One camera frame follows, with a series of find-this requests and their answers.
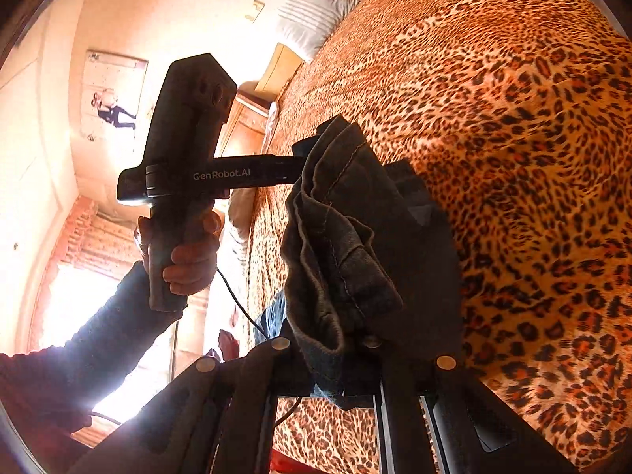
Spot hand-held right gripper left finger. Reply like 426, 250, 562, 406
69, 336, 317, 474

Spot wall poster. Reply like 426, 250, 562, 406
80, 49, 149, 143

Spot window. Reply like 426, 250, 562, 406
39, 261, 173, 420

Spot floral curtain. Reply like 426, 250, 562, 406
30, 196, 149, 356

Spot blue denim pants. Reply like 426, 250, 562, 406
254, 115, 465, 410

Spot carved wooden headboard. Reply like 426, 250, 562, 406
217, 91, 277, 159

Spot person's left hand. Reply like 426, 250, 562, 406
134, 210, 224, 297

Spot light wooden bed frame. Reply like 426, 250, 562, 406
254, 42, 306, 102

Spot leopard print blanket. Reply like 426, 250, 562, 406
244, 0, 632, 474

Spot person's left forearm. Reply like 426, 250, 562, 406
0, 261, 188, 455

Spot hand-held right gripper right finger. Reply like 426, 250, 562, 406
346, 336, 578, 474

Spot black cable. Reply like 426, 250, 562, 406
216, 267, 271, 341

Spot striped grey-blue pillow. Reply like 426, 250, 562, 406
275, 0, 363, 62

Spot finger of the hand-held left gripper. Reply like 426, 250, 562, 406
271, 139, 319, 189

